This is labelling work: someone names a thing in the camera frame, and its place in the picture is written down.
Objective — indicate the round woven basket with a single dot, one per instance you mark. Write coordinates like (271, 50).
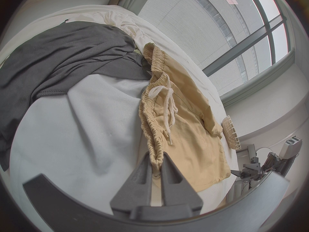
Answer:
(230, 132)

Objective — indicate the white garment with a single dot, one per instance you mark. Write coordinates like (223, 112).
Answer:
(115, 20)

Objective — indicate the pale grey garment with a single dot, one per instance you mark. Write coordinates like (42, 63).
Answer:
(84, 129)

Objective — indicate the bed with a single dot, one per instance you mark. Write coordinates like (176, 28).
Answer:
(193, 64)

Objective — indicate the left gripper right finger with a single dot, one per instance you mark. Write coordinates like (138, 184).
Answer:
(181, 197)

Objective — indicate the window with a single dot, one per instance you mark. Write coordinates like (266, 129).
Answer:
(205, 28)

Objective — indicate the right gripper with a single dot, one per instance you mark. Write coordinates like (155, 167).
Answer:
(252, 171)

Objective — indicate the tan shorts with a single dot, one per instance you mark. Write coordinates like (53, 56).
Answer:
(188, 129)

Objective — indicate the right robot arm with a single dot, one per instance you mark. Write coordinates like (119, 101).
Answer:
(292, 148)

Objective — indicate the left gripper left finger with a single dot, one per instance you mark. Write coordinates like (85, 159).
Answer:
(130, 197)

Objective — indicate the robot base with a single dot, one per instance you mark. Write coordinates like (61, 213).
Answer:
(241, 190)

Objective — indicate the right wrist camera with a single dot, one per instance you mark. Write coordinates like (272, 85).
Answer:
(252, 152)

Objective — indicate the black garment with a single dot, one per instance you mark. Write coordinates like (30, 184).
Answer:
(60, 49)

